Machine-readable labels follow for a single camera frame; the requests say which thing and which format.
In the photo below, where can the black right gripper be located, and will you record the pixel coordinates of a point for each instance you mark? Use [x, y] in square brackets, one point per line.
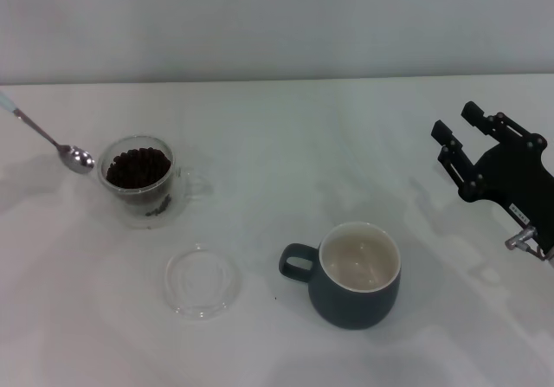
[515, 175]

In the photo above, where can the dark teal ceramic mug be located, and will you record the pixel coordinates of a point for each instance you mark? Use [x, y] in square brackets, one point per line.
[355, 305]

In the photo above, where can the clear glass saucer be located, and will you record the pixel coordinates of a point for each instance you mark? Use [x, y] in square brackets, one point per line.
[201, 283]

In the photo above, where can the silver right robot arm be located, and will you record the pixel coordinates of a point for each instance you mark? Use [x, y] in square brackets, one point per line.
[550, 255]

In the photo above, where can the pile of coffee beans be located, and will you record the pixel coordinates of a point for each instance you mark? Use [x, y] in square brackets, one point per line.
[138, 168]

